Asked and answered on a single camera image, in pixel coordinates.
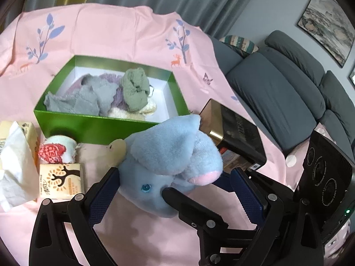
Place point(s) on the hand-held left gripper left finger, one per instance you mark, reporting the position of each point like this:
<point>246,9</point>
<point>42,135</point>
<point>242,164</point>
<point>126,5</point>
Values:
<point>102,199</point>

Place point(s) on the green fuzzy cloth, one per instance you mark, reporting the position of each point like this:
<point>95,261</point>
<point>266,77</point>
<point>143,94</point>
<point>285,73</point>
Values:
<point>136,88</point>

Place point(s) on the framed landscape painting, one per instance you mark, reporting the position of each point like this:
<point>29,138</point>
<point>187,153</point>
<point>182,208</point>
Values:
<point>327,25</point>
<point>352,76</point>

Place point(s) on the grey quilted cloth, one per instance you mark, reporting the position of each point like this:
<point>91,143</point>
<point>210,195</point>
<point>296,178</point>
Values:
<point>80,99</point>

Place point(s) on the grey sofa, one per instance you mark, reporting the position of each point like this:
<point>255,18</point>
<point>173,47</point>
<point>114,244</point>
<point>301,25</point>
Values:
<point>266,94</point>

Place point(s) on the patterned cushion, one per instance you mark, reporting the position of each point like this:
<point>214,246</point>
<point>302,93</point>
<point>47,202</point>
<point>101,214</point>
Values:
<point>240,44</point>

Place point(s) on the white fluffy cloth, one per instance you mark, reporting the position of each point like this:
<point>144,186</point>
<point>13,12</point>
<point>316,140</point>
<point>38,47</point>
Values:
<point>130,113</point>

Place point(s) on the yellow tissue box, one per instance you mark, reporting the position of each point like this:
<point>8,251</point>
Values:
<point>29,135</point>

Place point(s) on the purple fuzzy cloth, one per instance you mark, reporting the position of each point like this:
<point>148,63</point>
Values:
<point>108,77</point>

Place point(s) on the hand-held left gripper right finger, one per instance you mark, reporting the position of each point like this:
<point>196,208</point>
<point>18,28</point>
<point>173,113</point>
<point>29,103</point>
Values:
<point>249,196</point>

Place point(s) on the green cardboard box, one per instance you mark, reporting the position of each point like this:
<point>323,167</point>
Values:
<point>83,127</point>

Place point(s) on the rolled white towel red print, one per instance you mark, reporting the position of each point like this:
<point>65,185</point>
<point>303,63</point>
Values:
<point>55,149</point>

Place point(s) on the black and gold box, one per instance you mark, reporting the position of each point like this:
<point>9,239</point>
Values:
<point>238,135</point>

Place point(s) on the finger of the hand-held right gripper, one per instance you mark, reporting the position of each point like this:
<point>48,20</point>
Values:
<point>191,207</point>

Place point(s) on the pink printed bedsheet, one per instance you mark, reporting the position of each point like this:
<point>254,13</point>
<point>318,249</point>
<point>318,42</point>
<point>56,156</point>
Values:
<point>111,33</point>

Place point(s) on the white tissue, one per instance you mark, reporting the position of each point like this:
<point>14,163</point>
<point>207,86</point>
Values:
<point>16,169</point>

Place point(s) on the blue elephant plush toy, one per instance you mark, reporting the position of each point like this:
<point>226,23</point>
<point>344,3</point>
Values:
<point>166,155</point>

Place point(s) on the beige tree print tissue packet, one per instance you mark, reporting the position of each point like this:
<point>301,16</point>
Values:
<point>61,181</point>

